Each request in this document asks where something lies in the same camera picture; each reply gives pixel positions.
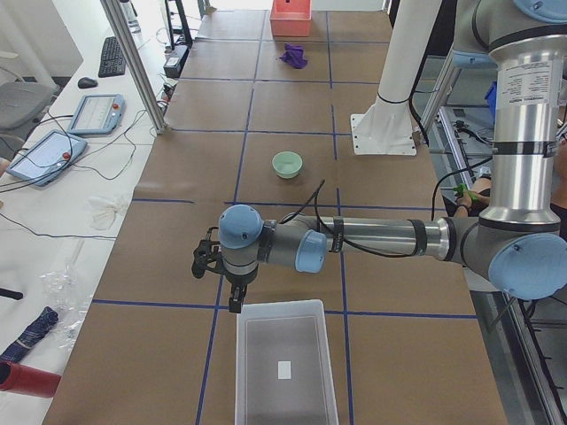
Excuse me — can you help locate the folded blue umbrella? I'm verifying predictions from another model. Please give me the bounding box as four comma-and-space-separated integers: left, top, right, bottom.
1, 306, 58, 363

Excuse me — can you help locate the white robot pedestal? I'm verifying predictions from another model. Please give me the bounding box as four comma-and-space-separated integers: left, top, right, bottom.
351, 0, 449, 156

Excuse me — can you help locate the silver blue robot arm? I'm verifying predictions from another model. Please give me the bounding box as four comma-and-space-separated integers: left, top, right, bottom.
214, 1, 566, 313

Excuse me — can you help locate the red plastic bin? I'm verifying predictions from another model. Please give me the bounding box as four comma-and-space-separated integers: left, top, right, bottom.
269, 0, 312, 37

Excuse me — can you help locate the teach pendant tablet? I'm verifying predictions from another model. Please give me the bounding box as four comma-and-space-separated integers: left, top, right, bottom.
6, 130, 87, 186
67, 94, 125, 136

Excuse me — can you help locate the grey office chair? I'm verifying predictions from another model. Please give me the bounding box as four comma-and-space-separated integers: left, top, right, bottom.
1, 66, 58, 132

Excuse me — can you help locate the black computer mouse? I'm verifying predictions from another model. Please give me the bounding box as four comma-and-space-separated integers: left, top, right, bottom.
77, 77, 98, 89

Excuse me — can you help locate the black keyboard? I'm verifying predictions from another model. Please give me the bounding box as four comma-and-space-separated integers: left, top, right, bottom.
98, 36, 127, 78

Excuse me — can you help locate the aluminium frame post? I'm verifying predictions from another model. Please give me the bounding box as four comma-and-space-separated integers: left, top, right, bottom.
100, 0, 167, 135

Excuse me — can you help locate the lower teach pendant tablet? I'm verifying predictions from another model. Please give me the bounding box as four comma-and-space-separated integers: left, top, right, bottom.
6, 130, 87, 186

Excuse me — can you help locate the red cylinder can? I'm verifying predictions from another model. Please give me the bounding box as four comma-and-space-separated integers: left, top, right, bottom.
1, 361, 61, 398

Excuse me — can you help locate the black power box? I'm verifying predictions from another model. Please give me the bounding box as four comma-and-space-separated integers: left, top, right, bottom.
163, 45, 190, 78

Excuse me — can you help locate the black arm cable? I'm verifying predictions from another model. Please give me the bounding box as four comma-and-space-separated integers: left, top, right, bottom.
279, 178, 493, 259

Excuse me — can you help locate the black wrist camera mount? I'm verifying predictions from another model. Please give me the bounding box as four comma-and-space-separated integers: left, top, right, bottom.
191, 227, 225, 279

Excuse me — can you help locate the purple crumpled cloth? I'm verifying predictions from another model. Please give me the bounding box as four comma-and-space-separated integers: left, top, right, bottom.
279, 43, 308, 69

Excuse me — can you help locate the mint green bowl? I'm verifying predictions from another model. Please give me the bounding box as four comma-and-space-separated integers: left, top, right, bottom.
271, 151, 303, 179

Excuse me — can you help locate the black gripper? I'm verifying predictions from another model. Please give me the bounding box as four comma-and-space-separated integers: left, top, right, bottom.
223, 261, 257, 313

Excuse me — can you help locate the clear crumpled plastic wrap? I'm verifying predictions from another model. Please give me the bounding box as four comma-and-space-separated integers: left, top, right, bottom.
40, 265, 92, 352

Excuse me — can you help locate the clear plastic storage box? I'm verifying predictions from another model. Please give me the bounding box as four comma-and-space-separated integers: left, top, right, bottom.
235, 299, 339, 424

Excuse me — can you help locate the upper teach pendant tablet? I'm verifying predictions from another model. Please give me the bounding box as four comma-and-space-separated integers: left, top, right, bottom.
67, 94, 125, 136

